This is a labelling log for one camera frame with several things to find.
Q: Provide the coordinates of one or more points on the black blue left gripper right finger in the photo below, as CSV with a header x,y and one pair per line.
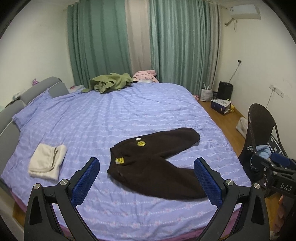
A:
x,y
252,221

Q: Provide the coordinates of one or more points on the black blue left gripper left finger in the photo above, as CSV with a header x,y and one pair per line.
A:
x,y
41,222

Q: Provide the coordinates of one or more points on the dark brown pants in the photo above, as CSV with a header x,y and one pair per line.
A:
x,y
140,164

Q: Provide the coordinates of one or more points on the right hand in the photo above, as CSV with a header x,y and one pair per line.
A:
x,y
279,221

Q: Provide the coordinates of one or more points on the light blue cloth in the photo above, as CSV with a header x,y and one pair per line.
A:
x,y
263,151

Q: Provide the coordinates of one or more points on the dark wicker chair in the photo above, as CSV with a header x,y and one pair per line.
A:
x,y
259,133

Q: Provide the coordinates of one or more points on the white plastic bag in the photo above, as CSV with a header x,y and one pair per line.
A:
x,y
242,126

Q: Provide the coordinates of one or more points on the folded cream towel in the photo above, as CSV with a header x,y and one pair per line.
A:
x,y
46,161

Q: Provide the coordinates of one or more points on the blue cardboard box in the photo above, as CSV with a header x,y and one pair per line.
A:
x,y
220,105

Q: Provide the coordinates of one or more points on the black bin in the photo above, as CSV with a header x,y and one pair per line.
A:
x,y
225,90

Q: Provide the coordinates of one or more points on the grey bed headboard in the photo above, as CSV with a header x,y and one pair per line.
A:
x,y
9,131

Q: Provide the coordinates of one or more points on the white shopping bag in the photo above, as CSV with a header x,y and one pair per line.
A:
x,y
206,93

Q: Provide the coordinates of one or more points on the olive green garment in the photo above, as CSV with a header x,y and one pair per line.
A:
x,y
109,82

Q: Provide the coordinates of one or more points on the pink patterned cloth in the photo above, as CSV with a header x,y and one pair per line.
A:
x,y
146,76

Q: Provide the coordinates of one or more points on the white air conditioner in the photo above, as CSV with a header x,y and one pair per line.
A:
x,y
246,11

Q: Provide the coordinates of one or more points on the green curtain right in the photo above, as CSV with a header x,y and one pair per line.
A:
x,y
185,41

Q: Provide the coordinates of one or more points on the beige sheer curtain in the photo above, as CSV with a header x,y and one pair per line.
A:
x,y
137,22

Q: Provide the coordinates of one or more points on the white wall socket strip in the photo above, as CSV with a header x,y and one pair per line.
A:
x,y
276,90

